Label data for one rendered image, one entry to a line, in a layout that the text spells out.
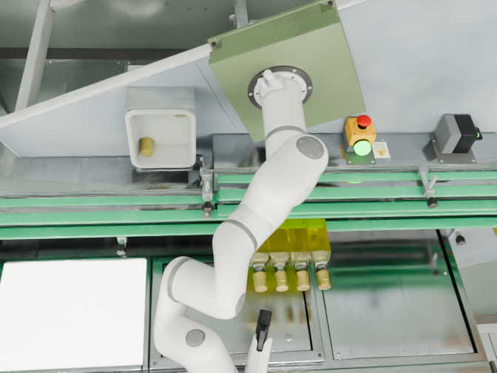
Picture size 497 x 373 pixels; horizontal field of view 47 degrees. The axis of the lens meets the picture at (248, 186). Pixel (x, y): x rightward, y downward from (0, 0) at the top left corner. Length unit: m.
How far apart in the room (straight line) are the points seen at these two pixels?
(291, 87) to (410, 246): 0.77
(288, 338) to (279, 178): 0.67
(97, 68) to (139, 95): 0.83
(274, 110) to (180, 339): 0.53
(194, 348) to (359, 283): 0.80
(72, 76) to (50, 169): 0.64
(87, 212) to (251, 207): 0.65
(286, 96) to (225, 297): 0.51
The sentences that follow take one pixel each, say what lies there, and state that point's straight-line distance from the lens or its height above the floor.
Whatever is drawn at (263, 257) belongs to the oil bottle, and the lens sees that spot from 1.53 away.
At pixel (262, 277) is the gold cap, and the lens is 1.51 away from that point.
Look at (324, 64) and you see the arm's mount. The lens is 1.33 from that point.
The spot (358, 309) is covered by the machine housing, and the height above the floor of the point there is 1.16.
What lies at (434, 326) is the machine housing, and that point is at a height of 1.22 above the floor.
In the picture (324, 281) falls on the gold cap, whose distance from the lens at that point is 1.54.
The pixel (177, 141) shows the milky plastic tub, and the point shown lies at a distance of 1.60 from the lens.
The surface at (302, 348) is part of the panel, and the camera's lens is 1.60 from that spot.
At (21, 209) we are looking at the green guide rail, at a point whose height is 0.92.
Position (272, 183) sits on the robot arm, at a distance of 1.03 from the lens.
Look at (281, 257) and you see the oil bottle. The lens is 1.54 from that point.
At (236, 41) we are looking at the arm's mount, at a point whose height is 0.79.
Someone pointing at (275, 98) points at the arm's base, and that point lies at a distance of 1.29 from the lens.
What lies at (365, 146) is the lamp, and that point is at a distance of 1.57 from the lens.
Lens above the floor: 1.81
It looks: 36 degrees down
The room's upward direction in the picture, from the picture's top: 175 degrees clockwise
